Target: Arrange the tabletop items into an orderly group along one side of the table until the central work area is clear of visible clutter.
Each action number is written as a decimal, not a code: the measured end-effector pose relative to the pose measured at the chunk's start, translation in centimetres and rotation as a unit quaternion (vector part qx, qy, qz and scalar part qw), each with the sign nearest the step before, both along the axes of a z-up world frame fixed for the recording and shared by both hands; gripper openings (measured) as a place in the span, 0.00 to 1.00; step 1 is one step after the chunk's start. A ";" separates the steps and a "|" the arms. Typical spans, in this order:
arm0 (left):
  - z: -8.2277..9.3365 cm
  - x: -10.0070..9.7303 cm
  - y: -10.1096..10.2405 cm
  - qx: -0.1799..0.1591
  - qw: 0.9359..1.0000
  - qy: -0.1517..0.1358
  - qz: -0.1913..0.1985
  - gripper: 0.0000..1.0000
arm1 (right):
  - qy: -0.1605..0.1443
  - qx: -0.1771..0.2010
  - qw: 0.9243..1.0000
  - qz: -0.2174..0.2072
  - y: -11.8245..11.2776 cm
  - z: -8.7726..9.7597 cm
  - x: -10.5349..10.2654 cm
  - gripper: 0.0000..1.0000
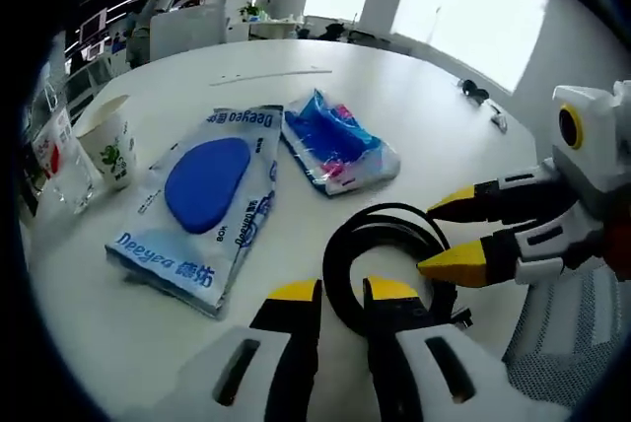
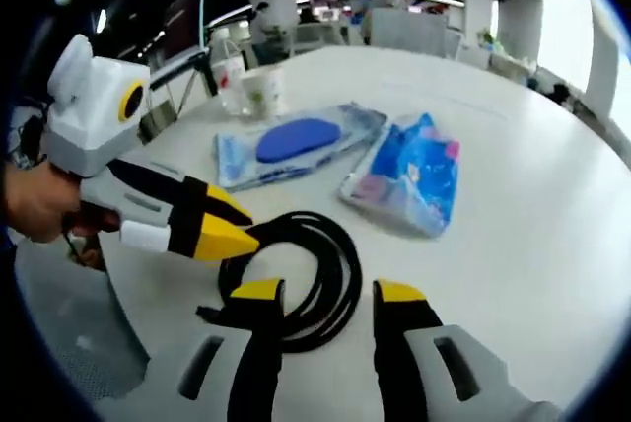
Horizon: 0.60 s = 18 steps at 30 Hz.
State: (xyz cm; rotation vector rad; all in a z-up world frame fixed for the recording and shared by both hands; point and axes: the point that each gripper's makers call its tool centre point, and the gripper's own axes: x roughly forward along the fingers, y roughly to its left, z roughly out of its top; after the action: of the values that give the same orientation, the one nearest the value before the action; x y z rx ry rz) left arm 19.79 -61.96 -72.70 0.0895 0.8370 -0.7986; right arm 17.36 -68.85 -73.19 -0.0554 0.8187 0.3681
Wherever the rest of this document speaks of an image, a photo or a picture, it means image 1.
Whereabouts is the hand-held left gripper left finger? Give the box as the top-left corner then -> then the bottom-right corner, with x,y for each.
162,278 -> 325,422

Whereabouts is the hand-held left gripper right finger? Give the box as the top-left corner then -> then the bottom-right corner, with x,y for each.
362,274 -> 543,422

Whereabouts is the white partition panel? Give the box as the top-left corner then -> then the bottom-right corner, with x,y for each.
150,2 -> 229,61

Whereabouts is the white printed paper cup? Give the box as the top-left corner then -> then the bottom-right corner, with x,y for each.
76,95 -> 139,193

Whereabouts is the pink monitor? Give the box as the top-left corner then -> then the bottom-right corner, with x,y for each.
78,10 -> 110,41

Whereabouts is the clear bag with blue item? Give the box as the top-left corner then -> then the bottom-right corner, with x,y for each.
105,104 -> 285,320

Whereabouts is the white office chair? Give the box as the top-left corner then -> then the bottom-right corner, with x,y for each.
502,263 -> 631,416

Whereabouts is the clear plastic water bottle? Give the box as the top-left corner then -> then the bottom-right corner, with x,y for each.
32,96 -> 97,217

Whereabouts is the small white object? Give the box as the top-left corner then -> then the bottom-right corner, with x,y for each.
485,101 -> 510,134

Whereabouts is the black cable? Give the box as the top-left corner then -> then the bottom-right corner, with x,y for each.
322,202 -> 474,340

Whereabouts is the blue tissue packet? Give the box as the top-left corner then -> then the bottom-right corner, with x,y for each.
279,89 -> 402,198

